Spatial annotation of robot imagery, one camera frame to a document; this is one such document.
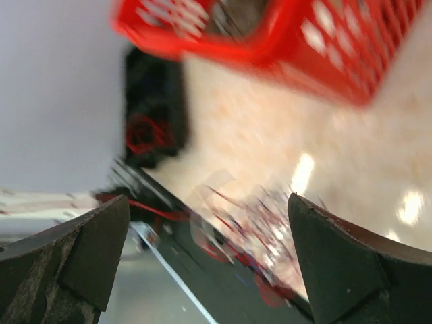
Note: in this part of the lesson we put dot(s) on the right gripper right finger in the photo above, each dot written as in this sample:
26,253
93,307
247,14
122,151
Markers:
353,275

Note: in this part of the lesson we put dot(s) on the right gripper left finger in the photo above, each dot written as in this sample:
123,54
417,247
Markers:
65,274

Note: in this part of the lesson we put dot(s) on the black divided tray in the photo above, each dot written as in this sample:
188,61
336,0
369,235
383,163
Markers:
155,113

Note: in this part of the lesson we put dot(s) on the red plastic basket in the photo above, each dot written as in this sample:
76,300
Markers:
339,50

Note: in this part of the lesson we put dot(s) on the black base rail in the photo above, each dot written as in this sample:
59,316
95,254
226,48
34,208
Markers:
230,291

